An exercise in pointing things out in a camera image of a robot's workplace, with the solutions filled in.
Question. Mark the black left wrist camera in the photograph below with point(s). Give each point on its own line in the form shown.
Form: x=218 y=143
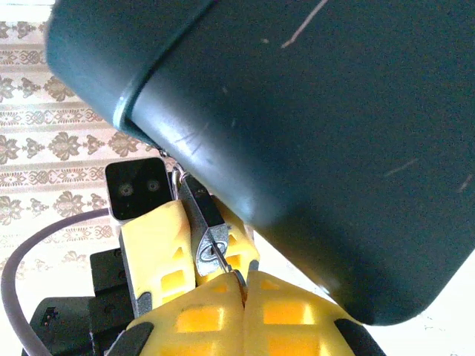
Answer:
x=137 y=189

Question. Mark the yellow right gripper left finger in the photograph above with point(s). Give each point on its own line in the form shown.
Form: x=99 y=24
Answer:
x=200 y=326

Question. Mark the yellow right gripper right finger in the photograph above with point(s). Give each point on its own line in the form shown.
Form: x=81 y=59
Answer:
x=293 y=326

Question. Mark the dark case with painting print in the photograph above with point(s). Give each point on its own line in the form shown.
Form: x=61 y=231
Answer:
x=297 y=111

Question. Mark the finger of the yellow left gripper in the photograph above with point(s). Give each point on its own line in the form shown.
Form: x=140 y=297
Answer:
x=241 y=244
x=156 y=237

